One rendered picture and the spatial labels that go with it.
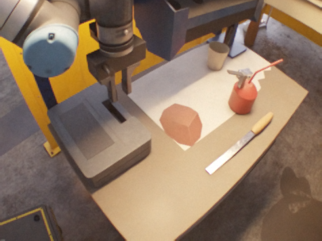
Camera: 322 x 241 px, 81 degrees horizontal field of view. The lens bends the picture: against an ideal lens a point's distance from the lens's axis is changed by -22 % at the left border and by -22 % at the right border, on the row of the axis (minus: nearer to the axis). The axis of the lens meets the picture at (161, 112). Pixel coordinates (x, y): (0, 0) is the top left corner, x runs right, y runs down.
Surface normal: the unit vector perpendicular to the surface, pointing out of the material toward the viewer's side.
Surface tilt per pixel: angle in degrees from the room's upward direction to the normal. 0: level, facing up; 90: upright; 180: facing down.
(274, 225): 0
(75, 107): 0
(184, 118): 11
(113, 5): 90
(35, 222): 0
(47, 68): 90
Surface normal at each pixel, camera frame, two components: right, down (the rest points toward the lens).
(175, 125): -0.40, -0.20
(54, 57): 0.25, 0.76
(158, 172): 0.06, -0.63
